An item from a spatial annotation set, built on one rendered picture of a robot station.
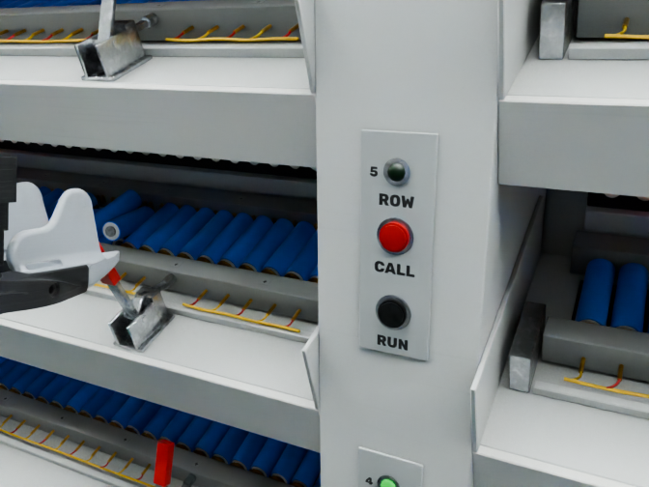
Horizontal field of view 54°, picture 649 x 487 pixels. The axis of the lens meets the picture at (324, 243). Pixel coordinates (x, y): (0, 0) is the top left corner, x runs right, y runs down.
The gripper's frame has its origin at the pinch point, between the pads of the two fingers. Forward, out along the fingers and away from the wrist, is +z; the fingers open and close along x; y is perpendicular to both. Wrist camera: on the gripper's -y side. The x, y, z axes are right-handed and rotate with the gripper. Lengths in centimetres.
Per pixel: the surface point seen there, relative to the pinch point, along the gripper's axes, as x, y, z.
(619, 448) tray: -32.5, -5.7, 5.2
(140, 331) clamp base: -1.0, -5.1, 3.7
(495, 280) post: -25.4, 2.4, 4.1
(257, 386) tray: -11.2, -6.7, 3.4
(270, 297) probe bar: -9.0, -1.9, 8.1
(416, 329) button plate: -22.0, -0.4, 1.5
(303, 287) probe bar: -11.3, -0.9, 8.6
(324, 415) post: -16.3, -7.2, 3.0
